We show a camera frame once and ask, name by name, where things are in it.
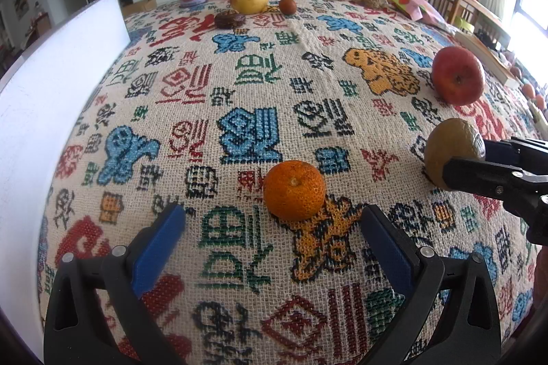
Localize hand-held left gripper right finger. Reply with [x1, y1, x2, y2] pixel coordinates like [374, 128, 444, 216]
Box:
[361, 203, 502, 365]

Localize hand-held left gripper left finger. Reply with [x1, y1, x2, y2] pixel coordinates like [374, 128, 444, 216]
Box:
[43, 202, 188, 365]

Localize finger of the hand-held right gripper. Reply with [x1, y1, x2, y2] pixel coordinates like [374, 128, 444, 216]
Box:
[482, 137, 548, 177]
[442, 157, 548, 204]

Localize green-brown round pear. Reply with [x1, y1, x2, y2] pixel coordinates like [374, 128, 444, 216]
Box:
[424, 118, 485, 188]

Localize orange mandarin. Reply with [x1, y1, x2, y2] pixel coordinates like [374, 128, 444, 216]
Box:
[263, 160, 326, 221]

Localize white cardboard box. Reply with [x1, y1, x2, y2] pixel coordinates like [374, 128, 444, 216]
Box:
[0, 0, 131, 353]

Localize red apple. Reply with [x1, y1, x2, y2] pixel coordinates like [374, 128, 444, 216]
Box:
[431, 46, 486, 106]

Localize orange cover book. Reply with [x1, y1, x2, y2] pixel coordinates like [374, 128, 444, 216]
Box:
[454, 30, 521, 87]

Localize pink snack bag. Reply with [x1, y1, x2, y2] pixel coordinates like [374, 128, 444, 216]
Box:
[387, 0, 448, 25]

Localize patterned woven tablecloth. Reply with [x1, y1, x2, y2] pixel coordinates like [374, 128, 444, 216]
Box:
[36, 0, 548, 365]

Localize dark wrinkled fruit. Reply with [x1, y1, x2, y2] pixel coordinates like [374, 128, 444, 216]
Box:
[214, 10, 247, 29]

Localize brown cardboard box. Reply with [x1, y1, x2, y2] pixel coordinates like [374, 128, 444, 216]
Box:
[122, 0, 158, 16]

